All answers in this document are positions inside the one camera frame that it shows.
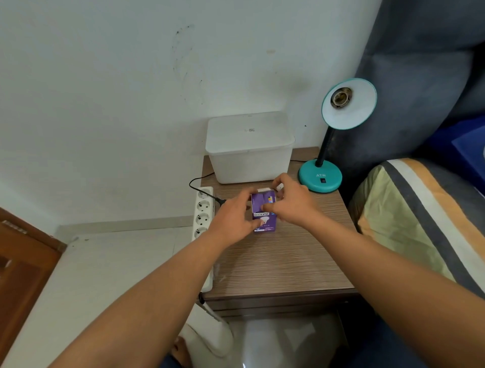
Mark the person's right hand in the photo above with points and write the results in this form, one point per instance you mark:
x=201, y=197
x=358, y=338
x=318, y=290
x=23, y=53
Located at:
x=299, y=206

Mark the person's left hand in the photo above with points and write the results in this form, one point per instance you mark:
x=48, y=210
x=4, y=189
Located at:
x=231, y=221

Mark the purple light bulb box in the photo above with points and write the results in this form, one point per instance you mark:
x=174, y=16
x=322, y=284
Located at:
x=269, y=225

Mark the teal desk lamp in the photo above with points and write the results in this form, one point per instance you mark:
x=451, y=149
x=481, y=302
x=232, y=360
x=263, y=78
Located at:
x=320, y=178

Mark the white plastic storage box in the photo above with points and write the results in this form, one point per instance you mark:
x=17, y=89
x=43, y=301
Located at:
x=246, y=167
x=250, y=130

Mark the person's left forearm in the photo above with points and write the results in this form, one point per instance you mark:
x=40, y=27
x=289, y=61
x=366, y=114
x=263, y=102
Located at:
x=151, y=303

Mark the person's right forearm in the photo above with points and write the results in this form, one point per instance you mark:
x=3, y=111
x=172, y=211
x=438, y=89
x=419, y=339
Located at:
x=398, y=288

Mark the white power strip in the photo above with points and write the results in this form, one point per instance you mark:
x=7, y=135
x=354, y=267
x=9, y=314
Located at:
x=202, y=206

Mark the brown wooden nightstand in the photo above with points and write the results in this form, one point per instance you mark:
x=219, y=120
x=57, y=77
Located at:
x=284, y=258

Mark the dark blue trousers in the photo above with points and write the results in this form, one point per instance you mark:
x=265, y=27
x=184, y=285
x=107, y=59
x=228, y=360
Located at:
x=379, y=341

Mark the blue cartoon cushion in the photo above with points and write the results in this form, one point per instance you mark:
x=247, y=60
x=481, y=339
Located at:
x=466, y=148

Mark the grey padded headboard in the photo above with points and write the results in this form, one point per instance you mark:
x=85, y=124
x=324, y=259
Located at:
x=416, y=57

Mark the brown wooden door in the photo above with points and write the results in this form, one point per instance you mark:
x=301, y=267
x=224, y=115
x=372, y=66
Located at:
x=22, y=273

